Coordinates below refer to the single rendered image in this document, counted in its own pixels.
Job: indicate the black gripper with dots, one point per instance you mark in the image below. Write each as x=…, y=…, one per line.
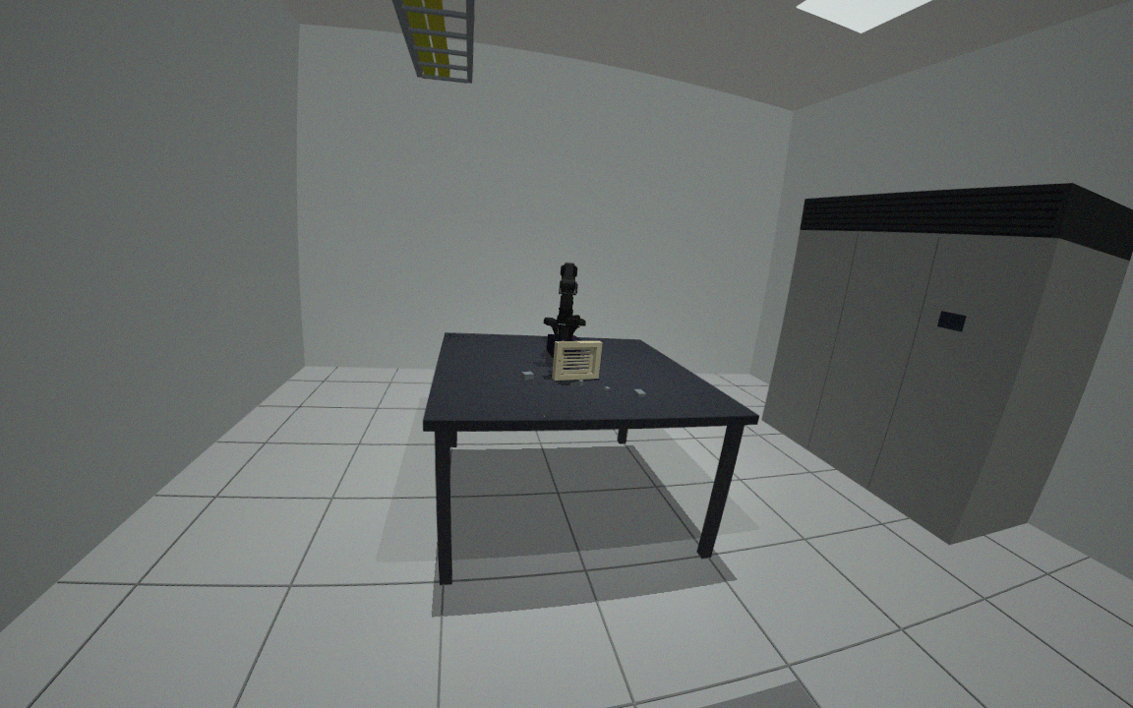
x=554, y=323

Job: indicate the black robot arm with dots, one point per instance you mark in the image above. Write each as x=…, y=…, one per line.
x=567, y=286

